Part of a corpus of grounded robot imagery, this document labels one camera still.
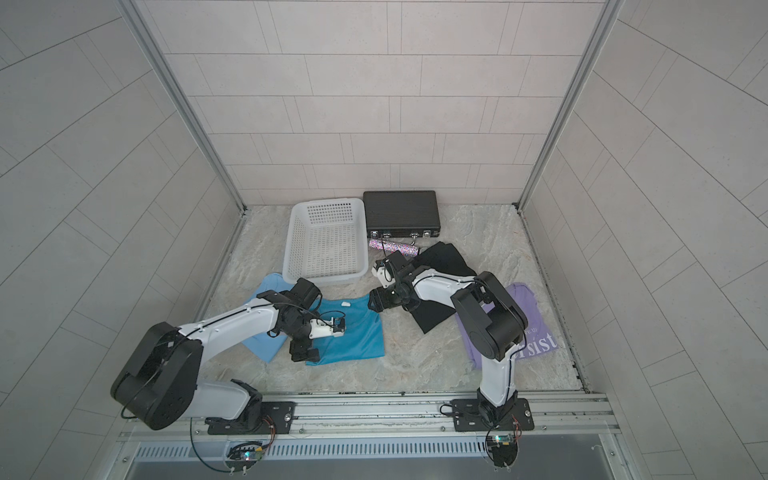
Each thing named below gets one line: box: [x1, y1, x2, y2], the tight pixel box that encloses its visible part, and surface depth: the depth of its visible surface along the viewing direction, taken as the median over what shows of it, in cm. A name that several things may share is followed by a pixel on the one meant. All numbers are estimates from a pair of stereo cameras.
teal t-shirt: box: [306, 295, 385, 366], surface depth 84 cm
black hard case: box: [363, 190, 441, 238], surface depth 109 cm
